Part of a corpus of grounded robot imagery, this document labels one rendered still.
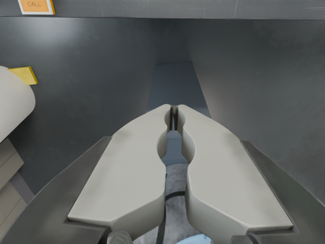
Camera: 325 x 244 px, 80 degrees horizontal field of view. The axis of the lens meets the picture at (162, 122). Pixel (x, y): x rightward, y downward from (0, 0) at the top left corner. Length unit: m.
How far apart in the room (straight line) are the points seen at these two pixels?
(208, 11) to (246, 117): 1.33
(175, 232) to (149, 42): 1.12
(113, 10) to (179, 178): 0.41
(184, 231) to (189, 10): 0.43
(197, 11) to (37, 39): 1.32
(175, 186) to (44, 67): 1.31
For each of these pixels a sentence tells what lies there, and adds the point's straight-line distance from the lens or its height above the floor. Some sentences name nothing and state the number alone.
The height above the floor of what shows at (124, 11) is 0.95.
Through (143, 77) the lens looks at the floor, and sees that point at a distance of 1.41.
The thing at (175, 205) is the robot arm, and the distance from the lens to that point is 0.51.
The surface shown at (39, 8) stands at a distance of 0.41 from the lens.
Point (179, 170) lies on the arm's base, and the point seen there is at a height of 0.93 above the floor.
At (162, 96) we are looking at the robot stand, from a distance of 0.88.
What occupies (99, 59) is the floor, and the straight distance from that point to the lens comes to 1.44.
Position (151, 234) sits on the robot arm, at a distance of 0.47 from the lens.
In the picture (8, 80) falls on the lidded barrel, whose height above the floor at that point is 0.12.
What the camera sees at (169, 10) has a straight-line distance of 0.37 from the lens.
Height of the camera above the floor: 1.32
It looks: 58 degrees down
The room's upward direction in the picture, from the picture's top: 176 degrees counter-clockwise
